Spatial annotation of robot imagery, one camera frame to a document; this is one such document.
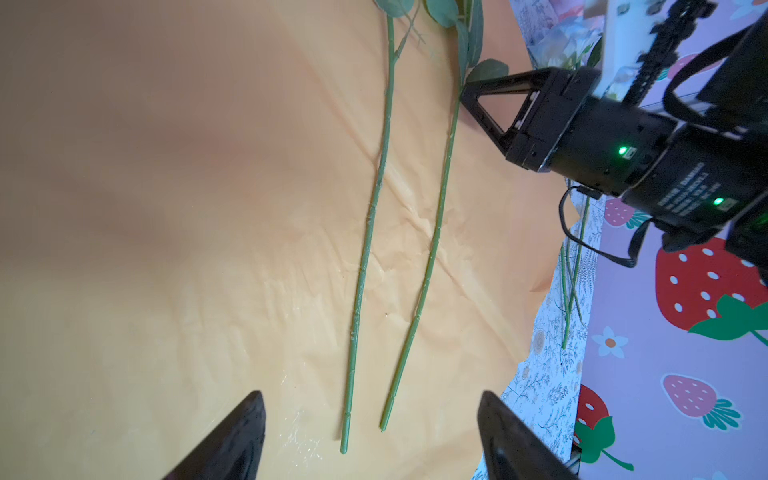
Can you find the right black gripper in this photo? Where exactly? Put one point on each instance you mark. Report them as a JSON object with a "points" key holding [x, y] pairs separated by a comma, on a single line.
{"points": [[690, 180]]}

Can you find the pink fake rose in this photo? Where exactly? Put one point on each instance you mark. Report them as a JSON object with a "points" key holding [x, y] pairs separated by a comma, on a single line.
{"points": [[467, 19]]}

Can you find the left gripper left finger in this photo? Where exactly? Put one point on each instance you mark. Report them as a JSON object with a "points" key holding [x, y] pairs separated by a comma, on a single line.
{"points": [[232, 450]]}

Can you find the orange wrapping paper sheet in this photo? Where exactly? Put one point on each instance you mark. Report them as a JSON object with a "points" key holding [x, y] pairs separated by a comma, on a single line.
{"points": [[184, 186]]}

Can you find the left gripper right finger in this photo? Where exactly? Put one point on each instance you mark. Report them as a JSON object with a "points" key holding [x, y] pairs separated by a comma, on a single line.
{"points": [[511, 450]]}

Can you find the white fake rose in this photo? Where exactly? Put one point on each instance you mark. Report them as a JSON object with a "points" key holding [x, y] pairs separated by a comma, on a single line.
{"points": [[392, 10]]}

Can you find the pale fake flower stem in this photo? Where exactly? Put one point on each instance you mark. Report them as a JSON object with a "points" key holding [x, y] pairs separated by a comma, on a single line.
{"points": [[569, 44]]}

